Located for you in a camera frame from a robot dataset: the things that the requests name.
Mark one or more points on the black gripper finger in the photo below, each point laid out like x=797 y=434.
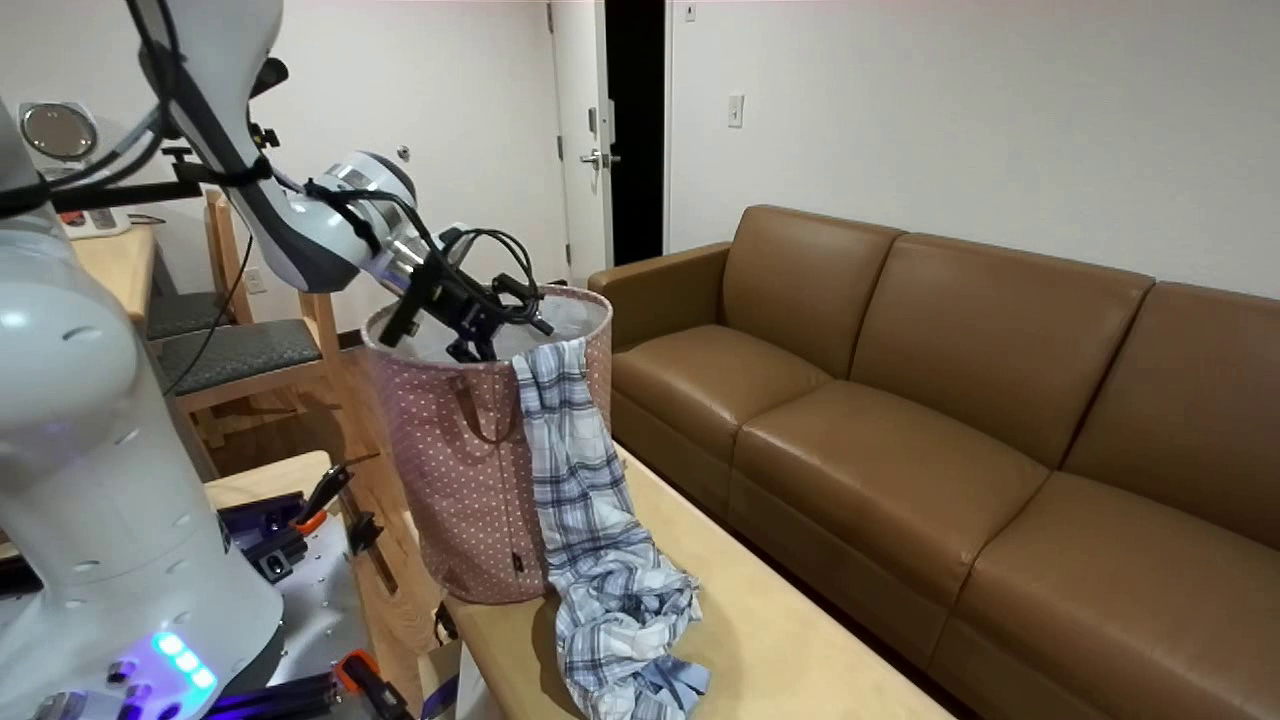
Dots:
x=475 y=350
x=520 y=309

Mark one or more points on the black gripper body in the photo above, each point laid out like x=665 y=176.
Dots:
x=446 y=299

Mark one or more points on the blue white plaid cloth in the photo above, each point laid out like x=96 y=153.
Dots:
x=603 y=573

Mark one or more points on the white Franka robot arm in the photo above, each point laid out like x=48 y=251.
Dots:
x=83 y=402

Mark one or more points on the pink dotted carrier bag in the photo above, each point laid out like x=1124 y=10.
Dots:
x=455 y=495

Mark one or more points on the orange black clamp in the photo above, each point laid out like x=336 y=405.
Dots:
x=375 y=686
x=321 y=495

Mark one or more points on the wooden chair grey cushion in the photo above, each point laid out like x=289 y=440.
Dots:
x=183 y=309
x=243 y=352

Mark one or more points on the white door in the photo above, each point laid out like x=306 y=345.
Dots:
x=577 y=82

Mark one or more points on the black purple base board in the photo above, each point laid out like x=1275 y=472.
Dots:
x=265 y=532

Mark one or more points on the light wooden side table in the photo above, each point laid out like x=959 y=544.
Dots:
x=115 y=265

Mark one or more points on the white box with round disc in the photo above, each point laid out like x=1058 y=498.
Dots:
x=56 y=128

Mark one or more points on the brown leather sofa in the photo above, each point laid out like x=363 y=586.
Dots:
x=934 y=453

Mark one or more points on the black stereo camera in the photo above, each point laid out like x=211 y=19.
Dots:
x=271 y=79

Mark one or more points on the white light switch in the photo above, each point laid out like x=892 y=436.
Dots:
x=739 y=108

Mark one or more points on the black camera stand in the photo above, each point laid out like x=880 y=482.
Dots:
x=145 y=185

